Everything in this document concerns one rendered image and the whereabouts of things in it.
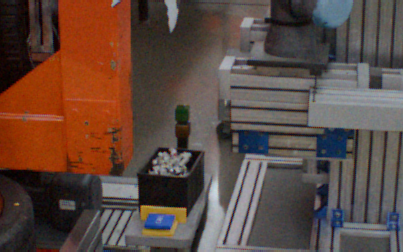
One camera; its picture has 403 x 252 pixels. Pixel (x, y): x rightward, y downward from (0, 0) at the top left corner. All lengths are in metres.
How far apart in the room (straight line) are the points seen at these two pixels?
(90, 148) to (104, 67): 0.24
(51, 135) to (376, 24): 1.00
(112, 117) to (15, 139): 0.30
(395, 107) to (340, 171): 0.49
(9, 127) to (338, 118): 0.91
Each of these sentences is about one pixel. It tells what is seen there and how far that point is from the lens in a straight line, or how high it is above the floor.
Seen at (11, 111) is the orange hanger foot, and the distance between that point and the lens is 2.59.
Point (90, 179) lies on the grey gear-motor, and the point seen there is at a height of 0.39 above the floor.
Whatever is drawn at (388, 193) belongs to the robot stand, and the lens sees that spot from 2.93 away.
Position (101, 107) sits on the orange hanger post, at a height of 0.72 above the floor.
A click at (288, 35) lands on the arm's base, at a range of 2.57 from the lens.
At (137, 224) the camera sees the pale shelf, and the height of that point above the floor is 0.45.
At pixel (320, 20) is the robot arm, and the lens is 2.44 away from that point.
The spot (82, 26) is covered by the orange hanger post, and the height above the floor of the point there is 0.94.
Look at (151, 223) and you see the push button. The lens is 2.37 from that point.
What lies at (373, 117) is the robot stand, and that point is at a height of 0.70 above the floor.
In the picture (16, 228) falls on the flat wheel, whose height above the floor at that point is 0.50.
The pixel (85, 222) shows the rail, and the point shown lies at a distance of 2.59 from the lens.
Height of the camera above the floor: 1.53
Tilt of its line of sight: 20 degrees down
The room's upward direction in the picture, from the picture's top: straight up
